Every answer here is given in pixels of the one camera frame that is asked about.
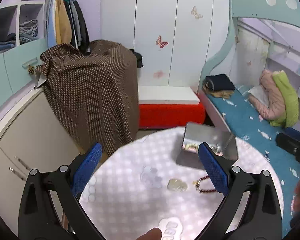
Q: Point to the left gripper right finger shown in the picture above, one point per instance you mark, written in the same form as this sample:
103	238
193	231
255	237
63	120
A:
261	218

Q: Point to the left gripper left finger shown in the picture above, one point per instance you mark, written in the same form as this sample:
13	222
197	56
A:
37	214

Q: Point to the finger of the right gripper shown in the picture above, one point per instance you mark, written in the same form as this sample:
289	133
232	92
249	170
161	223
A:
292	133

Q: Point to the pale green jade pendant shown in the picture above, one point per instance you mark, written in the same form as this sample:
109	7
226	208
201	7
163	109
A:
175	184

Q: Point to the grey metal jewelry box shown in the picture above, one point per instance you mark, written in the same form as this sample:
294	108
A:
221	143

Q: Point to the person's left hand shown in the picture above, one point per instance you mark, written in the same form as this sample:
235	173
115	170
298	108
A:
153	234

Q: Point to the pink padded jacket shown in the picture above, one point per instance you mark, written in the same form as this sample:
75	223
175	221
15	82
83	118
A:
276	104

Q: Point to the green blanket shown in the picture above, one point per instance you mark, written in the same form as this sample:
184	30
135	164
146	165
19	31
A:
291	101

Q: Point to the white pillow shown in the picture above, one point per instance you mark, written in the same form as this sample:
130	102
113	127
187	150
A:
260	94

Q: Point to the blue patterned mattress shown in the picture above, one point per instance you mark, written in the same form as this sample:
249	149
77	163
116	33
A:
244	121

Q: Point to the beige cabinet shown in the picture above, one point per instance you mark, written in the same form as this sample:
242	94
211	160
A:
30	137

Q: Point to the folded dark clothes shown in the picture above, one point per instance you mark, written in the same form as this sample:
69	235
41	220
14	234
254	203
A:
218	86

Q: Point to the brown polka dot cloth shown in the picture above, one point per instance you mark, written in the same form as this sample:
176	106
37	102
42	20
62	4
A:
93	95

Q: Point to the red bench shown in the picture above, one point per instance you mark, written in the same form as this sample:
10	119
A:
156	116

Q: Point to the faded pink butterfly sticker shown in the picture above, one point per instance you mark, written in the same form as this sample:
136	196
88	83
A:
158	74

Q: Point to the white board on bench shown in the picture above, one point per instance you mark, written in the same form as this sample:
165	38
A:
166	95

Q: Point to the beige butterfly sticker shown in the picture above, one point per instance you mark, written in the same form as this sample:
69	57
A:
195	13

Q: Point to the white wardrobe doors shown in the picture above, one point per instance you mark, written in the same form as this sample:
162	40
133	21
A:
136	24

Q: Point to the black garment behind cloth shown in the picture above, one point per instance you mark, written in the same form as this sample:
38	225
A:
138	58

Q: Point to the hanging clothes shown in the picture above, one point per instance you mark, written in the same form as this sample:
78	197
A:
65	23

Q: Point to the purple shelf unit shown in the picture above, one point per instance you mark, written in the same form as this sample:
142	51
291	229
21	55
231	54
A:
20	17

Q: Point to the teal bed frame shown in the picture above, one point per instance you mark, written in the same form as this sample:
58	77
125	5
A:
285	11

